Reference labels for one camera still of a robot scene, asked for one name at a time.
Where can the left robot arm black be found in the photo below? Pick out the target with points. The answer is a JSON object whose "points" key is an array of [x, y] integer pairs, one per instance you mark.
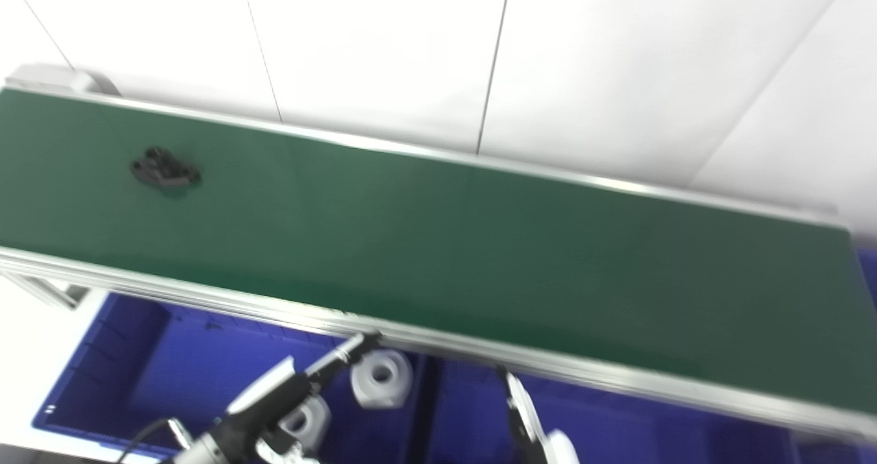
{"points": [[202, 450]]}

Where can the aluminium conveyor support leg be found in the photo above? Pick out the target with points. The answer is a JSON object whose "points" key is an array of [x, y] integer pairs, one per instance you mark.
{"points": [[51, 291]]}

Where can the white hexagonal nut part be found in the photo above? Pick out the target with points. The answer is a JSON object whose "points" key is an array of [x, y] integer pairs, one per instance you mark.
{"points": [[381, 380], [312, 419]]}

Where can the black flange part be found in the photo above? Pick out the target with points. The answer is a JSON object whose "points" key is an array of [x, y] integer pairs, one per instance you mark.
{"points": [[166, 171]]}

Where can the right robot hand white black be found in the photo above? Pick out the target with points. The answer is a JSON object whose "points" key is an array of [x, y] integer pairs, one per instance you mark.
{"points": [[524, 416]]}

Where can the green conveyor belt aluminium frame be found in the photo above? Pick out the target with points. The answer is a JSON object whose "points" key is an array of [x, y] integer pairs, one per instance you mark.
{"points": [[438, 245]]}

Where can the blue plastic bin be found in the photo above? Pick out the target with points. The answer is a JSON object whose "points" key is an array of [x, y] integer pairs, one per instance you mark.
{"points": [[867, 279], [616, 430], [185, 368]]}

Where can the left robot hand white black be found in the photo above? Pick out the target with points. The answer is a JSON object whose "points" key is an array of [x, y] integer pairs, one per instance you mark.
{"points": [[264, 395]]}

